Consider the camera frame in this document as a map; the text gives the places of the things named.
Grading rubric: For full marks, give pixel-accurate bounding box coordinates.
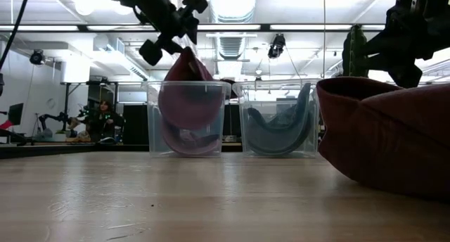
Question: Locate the green cactus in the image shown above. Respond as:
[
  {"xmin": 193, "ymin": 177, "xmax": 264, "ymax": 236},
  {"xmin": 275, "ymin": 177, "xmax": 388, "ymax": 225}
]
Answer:
[{"xmin": 342, "ymin": 23, "xmax": 370, "ymax": 77}]

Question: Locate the black table frame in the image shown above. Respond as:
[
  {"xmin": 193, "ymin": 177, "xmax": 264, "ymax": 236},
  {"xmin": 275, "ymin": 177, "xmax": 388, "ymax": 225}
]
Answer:
[{"xmin": 0, "ymin": 142, "xmax": 243, "ymax": 160}]

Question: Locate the person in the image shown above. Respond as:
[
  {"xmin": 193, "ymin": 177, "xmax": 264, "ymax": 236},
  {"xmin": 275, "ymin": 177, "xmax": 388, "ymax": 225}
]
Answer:
[{"xmin": 86, "ymin": 100, "xmax": 124, "ymax": 144}]

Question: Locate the clear plastic bin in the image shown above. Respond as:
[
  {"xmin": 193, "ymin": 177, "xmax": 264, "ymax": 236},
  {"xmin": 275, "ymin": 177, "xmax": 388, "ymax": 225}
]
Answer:
[
  {"xmin": 233, "ymin": 79, "xmax": 323, "ymax": 158},
  {"xmin": 142, "ymin": 79, "xmax": 232, "ymax": 158}
]

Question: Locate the black hanging cable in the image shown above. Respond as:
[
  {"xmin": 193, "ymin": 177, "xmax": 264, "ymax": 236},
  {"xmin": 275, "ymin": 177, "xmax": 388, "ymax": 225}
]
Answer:
[{"xmin": 0, "ymin": 0, "xmax": 32, "ymax": 71}]

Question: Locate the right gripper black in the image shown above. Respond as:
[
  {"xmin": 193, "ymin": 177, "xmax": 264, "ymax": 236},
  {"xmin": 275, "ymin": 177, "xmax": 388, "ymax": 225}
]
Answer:
[{"xmin": 361, "ymin": 9, "xmax": 434, "ymax": 89}]

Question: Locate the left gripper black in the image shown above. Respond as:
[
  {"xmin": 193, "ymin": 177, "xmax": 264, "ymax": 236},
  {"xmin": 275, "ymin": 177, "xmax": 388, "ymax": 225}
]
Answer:
[{"xmin": 139, "ymin": 0, "xmax": 209, "ymax": 67}]

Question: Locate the black computer monitor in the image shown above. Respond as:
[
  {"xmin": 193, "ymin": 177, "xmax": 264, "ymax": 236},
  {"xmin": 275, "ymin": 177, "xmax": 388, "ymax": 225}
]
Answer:
[{"xmin": 7, "ymin": 103, "xmax": 25, "ymax": 126}]

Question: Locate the maroon baseball cap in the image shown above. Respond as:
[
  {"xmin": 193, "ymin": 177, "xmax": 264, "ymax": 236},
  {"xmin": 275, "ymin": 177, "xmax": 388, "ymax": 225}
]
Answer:
[
  {"xmin": 157, "ymin": 46, "xmax": 226, "ymax": 130},
  {"xmin": 315, "ymin": 76, "xmax": 450, "ymax": 203},
  {"xmin": 160, "ymin": 118, "xmax": 222, "ymax": 155}
]

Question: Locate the black overhead beam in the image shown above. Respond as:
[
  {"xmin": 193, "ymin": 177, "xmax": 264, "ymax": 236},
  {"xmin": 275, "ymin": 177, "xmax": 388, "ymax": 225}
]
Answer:
[{"xmin": 0, "ymin": 23, "xmax": 387, "ymax": 33}]

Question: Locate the black hanging camera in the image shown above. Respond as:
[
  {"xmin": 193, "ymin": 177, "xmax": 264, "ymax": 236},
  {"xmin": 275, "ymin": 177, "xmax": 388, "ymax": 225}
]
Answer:
[{"xmin": 267, "ymin": 33, "xmax": 286, "ymax": 59}]

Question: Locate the white ceiling box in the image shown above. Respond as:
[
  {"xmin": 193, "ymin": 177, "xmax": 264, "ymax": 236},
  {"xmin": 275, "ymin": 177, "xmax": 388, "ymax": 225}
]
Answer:
[{"xmin": 59, "ymin": 57, "xmax": 91, "ymax": 84}]

